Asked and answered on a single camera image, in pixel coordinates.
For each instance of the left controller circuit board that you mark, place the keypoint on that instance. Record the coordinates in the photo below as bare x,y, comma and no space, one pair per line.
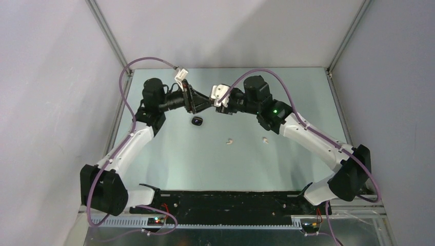
156,221

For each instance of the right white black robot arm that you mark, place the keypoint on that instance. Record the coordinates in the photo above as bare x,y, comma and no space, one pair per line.
350,165

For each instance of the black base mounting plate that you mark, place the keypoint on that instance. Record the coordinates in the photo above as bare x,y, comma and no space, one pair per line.
233,208

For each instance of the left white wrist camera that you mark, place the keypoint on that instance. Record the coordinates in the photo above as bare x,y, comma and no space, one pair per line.
180,75

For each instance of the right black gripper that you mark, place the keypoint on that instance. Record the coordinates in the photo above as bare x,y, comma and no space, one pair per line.
228,110

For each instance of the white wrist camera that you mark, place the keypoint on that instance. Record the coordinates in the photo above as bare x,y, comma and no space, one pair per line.
219,96
180,75

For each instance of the right controller circuit board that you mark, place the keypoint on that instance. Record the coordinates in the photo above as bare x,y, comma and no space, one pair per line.
311,227

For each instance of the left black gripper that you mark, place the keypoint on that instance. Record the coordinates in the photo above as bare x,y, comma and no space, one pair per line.
194,101

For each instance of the black earbud charging case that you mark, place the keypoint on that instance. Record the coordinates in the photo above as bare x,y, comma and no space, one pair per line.
197,121

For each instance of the aluminium frame rail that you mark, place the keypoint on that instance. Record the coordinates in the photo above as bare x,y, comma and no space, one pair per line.
338,208

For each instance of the controller circuit board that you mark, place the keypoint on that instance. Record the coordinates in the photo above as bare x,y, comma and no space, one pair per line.
311,227
156,221

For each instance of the grey slotted cable duct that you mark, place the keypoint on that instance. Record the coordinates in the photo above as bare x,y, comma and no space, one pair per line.
141,222

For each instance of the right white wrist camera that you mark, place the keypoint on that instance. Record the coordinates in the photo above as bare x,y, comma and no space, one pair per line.
219,96

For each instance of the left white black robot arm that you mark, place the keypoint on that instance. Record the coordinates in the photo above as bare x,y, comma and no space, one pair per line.
102,185

